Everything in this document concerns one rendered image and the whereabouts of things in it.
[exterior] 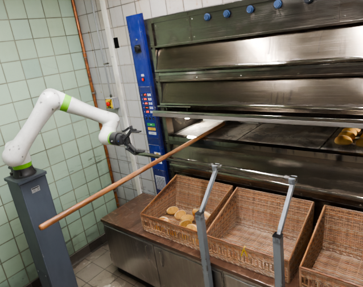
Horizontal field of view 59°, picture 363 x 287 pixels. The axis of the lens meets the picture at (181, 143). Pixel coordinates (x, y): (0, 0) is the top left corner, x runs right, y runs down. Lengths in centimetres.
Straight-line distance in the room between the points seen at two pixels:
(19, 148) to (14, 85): 85
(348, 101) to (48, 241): 213
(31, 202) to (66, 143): 89
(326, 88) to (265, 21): 53
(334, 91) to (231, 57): 66
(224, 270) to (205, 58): 138
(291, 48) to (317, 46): 14
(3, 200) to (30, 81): 99
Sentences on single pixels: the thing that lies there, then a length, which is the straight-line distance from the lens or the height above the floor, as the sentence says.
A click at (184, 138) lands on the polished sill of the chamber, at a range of 257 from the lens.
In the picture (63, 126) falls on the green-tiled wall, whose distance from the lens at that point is 310.
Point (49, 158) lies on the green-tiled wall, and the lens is 306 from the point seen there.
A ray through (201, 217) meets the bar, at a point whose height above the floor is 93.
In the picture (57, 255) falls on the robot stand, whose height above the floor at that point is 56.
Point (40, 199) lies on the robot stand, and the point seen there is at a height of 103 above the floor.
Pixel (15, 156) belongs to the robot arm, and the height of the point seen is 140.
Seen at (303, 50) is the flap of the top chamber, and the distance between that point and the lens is 197.
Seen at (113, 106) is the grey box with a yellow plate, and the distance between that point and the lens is 297.
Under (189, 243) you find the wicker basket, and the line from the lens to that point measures 228.
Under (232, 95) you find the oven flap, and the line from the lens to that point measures 221.
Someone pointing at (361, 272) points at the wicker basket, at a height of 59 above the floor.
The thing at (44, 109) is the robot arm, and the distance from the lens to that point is 210.
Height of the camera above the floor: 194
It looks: 18 degrees down
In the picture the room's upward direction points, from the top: 8 degrees counter-clockwise
